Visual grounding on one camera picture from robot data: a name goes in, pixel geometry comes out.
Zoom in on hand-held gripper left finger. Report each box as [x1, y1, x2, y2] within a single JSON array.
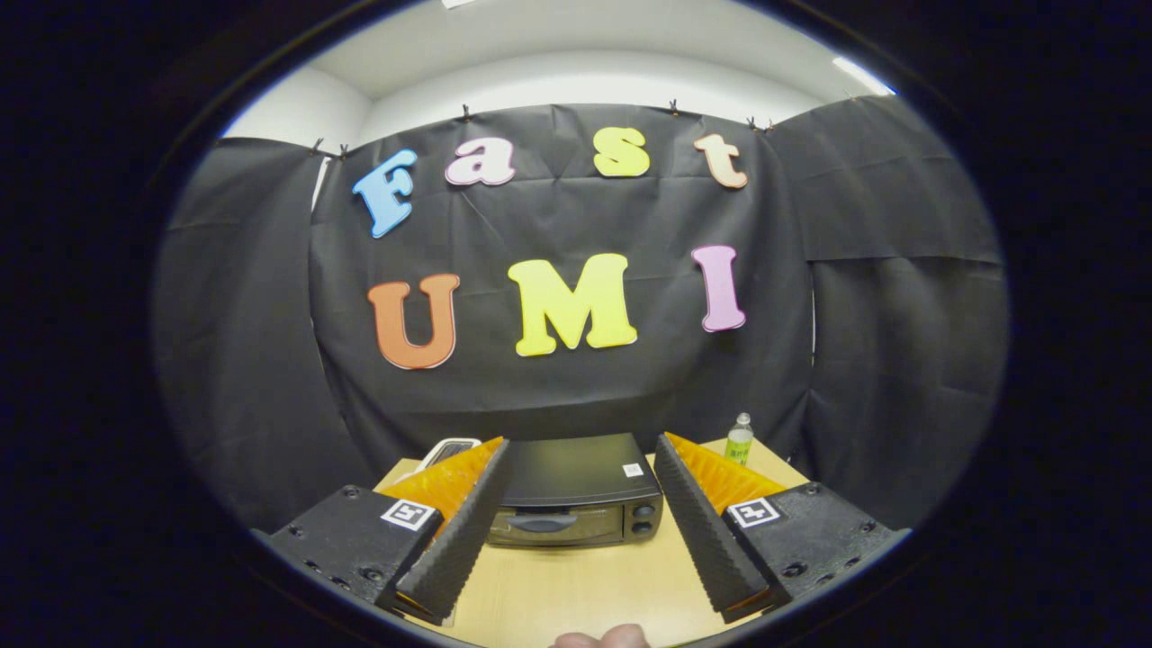
[[252, 437, 512, 626]]

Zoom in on green label plastic bottle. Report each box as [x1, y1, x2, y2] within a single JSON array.
[[724, 412, 755, 467]]

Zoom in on black backdrop cloth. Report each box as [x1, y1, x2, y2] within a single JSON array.
[[151, 94, 1011, 532]]

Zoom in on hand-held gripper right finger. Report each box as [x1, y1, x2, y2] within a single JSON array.
[[653, 433, 912, 625]]

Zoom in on black toaster oven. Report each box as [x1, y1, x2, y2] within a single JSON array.
[[486, 433, 665, 548]]

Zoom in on white bread toaster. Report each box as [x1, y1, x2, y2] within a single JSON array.
[[421, 437, 483, 471]]

